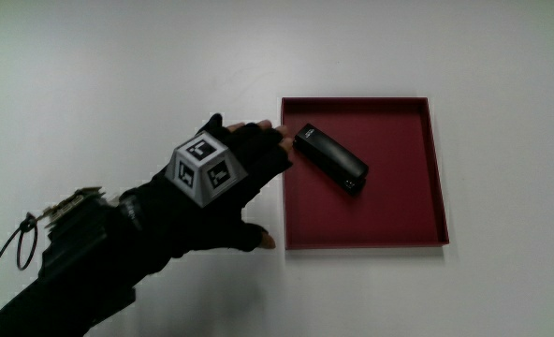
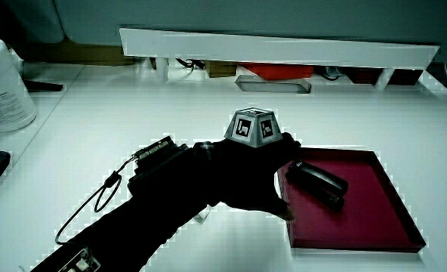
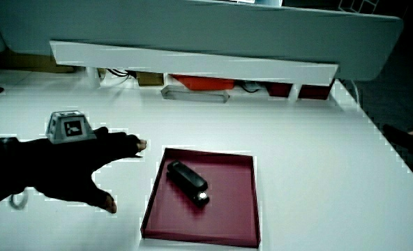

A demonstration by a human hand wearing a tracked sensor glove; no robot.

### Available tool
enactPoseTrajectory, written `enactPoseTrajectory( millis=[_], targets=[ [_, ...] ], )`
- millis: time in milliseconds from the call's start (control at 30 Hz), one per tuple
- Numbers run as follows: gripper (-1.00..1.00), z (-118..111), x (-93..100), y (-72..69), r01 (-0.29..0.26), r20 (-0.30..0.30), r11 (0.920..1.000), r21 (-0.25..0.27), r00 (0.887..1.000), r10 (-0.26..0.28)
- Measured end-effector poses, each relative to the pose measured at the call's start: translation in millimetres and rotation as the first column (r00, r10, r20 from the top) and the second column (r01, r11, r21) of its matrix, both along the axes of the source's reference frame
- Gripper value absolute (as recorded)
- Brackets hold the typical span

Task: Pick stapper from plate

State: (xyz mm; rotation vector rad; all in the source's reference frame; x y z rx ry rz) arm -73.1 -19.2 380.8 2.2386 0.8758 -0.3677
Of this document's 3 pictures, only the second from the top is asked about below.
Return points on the person's left hand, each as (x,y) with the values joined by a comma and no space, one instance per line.
(246,177)

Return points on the black stapler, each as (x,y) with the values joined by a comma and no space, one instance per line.
(319,183)

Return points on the dark red square plate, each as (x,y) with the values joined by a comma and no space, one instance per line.
(359,223)

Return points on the person's left forearm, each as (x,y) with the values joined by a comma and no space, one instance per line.
(151,211)

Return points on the clear plastic tray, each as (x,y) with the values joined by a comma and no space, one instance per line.
(272,85)

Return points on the small brown box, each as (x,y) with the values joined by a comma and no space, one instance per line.
(221,69)

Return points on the orange box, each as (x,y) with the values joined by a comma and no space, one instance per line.
(280,71)

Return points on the white desk riser shelf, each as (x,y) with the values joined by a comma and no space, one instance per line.
(269,48)

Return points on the dark red box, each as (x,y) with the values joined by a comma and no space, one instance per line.
(406,77)
(361,75)

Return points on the brown cardboard box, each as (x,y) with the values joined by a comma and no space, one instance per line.
(84,53)

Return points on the white cylindrical container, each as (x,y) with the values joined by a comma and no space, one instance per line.
(2,90)

